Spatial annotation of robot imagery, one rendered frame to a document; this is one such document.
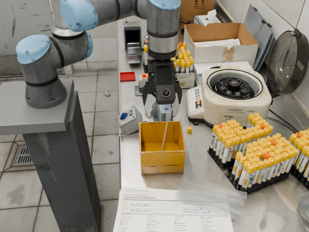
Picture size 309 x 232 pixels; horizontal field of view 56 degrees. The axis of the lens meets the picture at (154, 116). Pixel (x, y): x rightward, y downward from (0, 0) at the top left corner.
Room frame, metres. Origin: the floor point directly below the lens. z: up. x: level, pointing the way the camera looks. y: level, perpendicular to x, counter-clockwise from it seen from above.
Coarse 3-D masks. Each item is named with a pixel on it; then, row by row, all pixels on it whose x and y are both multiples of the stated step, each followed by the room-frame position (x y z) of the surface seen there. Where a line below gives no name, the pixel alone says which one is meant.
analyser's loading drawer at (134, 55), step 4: (128, 40) 1.42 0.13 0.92; (132, 40) 1.42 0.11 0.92; (136, 40) 1.42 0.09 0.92; (128, 44) 1.32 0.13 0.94; (132, 44) 1.32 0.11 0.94; (136, 44) 1.32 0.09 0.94; (128, 48) 1.27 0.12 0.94; (132, 48) 1.27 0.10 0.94; (136, 48) 1.28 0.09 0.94; (128, 52) 1.27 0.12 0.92; (132, 52) 1.27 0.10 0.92; (136, 52) 1.28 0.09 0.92; (140, 52) 1.28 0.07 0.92; (128, 56) 1.22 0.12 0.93; (132, 56) 1.22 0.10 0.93; (136, 56) 1.22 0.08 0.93; (140, 56) 1.22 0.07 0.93; (128, 60) 1.22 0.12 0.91; (132, 60) 1.22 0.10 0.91; (136, 60) 1.22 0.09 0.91; (140, 60) 1.22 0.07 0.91
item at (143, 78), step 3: (141, 75) 1.02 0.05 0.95; (144, 75) 1.02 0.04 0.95; (147, 75) 1.02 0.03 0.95; (141, 78) 1.01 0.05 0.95; (144, 78) 1.00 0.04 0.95; (147, 78) 1.00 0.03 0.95; (141, 81) 0.99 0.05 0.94; (144, 81) 0.99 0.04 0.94; (147, 81) 1.00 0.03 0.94; (141, 84) 0.99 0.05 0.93; (144, 84) 0.99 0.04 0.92
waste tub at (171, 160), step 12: (144, 132) 0.70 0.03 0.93; (156, 132) 0.70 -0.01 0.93; (168, 132) 0.70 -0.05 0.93; (180, 132) 0.67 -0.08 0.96; (144, 144) 0.70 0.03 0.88; (156, 144) 0.70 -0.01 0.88; (168, 144) 0.70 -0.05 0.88; (180, 144) 0.66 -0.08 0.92; (144, 156) 0.57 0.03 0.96; (156, 156) 0.57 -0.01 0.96; (168, 156) 0.58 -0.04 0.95; (180, 156) 0.58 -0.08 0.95; (144, 168) 0.57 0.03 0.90; (156, 168) 0.57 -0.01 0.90; (168, 168) 0.58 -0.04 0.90; (180, 168) 0.58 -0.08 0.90
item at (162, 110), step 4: (164, 104) 0.79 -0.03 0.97; (168, 104) 0.79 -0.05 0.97; (160, 108) 0.77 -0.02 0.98; (164, 108) 0.77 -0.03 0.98; (168, 108) 0.77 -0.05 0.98; (160, 112) 0.76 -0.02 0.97; (164, 112) 0.75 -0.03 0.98; (156, 116) 0.84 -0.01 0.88; (160, 116) 0.76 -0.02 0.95; (164, 116) 0.75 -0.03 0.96; (172, 116) 0.75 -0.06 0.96; (156, 120) 0.82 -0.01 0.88; (160, 120) 0.76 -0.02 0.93; (164, 120) 0.75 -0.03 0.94; (172, 120) 0.75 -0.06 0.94
